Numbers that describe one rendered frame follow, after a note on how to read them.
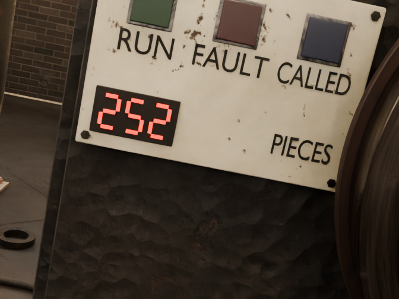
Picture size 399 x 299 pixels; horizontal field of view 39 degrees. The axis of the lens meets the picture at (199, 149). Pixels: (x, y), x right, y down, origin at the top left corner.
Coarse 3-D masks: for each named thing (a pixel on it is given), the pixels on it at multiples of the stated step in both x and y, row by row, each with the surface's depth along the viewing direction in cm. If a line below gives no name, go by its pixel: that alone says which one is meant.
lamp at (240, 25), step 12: (228, 0) 51; (228, 12) 51; (240, 12) 51; (252, 12) 51; (228, 24) 51; (240, 24) 51; (252, 24) 51; (216, 36) 51; (228, 36) 51; (240, 36) 51; (252, 36) 51
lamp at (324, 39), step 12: (312, 24) 51; (324, 24) 51; (336, 24) 51; (312, 36) 51; (324, 36) 51; (336, 36) 51; (312, 48) 52; (324, 48) 52; (336, 48) 52; (324, 60) 52; (336, 60) 52
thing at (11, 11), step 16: (0, 0) 312; (16, 0) 314; (0, 16) 313; (0, 32) 315; (0, 48) 317; (0, 64) 319; (0, 80) 321; (0, 96) 323; (0, 112) 325; (0, 192) 333
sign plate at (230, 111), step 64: (128, 0) 51; (192, 0) 51; (256, 0) 51; (320, 0) 51; (128, 64) 52; (192, 64) 52; (256, 64) 52; (320, 64) 52; (128, 128) 53; (192, 128) 54; (256, 128) 54; (320, 128) 54
